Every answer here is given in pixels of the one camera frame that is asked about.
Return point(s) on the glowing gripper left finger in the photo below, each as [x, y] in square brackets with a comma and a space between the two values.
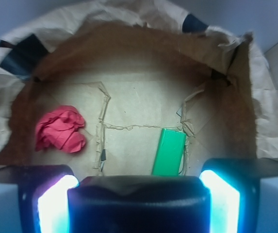
[33, 199]

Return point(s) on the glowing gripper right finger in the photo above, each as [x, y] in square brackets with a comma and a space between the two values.
[244, 194]

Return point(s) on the black box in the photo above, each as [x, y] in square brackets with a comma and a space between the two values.
[139, 204]

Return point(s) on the red crumpled paper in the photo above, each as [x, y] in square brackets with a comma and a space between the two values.
[60, 129]

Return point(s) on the green rectangular block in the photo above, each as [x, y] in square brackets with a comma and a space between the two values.
[169, 153]

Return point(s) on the brown paper bag bin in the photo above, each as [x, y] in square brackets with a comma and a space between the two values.
[130, 71]

